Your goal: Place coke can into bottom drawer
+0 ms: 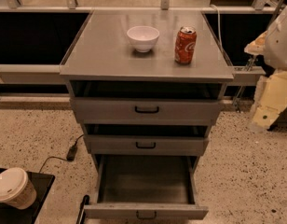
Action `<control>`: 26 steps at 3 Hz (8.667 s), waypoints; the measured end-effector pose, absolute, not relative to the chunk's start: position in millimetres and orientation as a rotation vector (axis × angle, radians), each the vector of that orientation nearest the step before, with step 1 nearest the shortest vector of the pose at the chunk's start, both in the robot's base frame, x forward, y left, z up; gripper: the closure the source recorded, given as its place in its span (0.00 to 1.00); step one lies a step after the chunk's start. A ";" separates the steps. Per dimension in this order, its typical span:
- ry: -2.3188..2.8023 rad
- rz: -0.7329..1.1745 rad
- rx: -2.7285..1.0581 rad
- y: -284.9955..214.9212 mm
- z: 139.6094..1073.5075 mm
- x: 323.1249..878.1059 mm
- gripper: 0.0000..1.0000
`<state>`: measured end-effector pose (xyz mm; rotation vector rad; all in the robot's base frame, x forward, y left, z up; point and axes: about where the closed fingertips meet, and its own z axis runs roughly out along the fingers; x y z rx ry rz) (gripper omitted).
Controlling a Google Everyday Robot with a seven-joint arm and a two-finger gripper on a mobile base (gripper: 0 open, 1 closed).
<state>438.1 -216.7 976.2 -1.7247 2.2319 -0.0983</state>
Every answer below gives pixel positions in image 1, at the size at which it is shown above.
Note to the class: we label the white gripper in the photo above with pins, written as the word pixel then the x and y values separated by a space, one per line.
pixel 280 46

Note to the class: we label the orange coke can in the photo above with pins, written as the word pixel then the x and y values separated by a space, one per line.
pixel 185 44

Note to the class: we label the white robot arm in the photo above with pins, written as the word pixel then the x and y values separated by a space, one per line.
pixel 272 45

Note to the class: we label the grey metal drawer cabinet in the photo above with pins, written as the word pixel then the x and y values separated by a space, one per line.
pixel 103 64

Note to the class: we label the bottom grey open drawer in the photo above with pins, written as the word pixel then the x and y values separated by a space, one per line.
pixel 146 188

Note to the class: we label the middle grey drawer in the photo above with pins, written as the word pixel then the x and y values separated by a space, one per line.
pixel 145 145

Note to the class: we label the top grey drawer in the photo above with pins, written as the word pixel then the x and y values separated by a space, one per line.
pixel 145 111

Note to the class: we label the metal diagonal rod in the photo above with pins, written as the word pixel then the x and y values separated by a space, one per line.
pixel 245 71

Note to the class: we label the white bowl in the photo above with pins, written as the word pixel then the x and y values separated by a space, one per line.
pixel 143 38

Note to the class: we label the paper coffee cup white lid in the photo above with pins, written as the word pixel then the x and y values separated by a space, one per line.
pixel 16 188

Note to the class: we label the black side table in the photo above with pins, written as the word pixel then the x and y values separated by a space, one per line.
pixel 11 215

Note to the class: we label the black power adapter with cable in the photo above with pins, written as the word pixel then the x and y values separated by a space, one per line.
pixel 70 156

